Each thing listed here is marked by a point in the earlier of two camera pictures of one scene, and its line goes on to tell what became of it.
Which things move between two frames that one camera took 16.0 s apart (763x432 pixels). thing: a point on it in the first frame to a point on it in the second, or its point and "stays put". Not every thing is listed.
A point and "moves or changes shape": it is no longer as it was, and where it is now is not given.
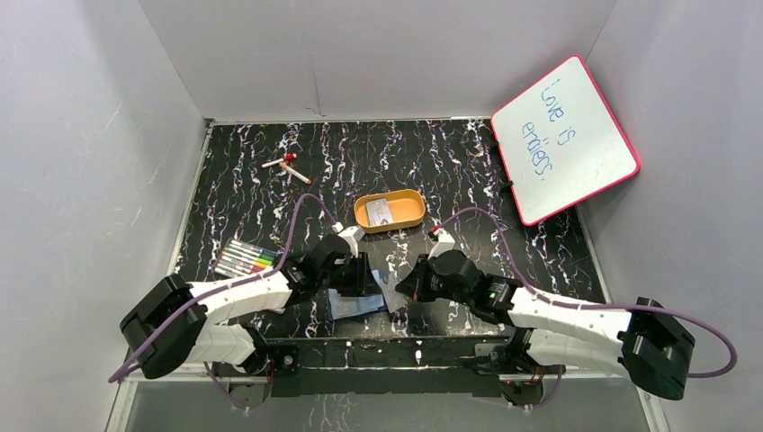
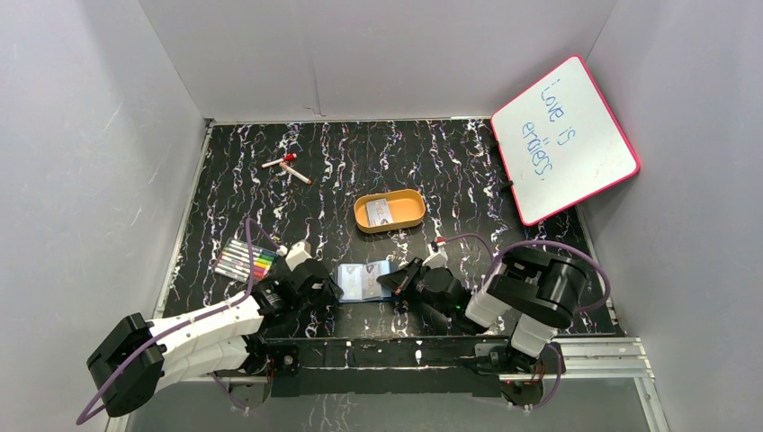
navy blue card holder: [340, 307] moves or changes shape
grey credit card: [395, 301] moves or changes shape
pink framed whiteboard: [561, 142] stays put
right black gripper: [414, 284] to [399, 280]
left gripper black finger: [357, 278] to [332, 292]
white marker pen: [300, 176] stays put
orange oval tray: [406, 207] stays put
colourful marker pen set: [239, 257] stays put
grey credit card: [378, 212] stays put
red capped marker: [288, 157] stays put
